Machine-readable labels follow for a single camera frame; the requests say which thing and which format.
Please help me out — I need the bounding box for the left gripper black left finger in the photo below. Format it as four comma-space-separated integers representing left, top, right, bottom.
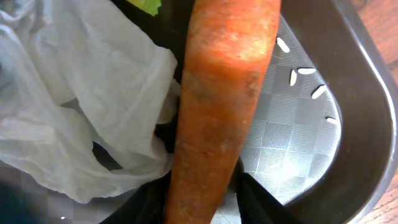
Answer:
100, 172, 171, 224

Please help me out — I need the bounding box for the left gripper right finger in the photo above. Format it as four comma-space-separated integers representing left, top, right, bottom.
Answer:
231, 159, 303, 224

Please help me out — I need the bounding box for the crumpled white napkin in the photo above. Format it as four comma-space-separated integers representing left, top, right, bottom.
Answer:
1, 0, 178, 203

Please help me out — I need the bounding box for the orange carrot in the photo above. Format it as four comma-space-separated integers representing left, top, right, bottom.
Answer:
164, 0, 281, 224

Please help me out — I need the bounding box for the green foil snack wrapper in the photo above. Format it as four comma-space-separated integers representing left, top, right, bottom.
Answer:
126, 0, 162, 16

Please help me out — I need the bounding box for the brown serving tray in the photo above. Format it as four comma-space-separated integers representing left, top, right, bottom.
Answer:
1, 1, 397, 223

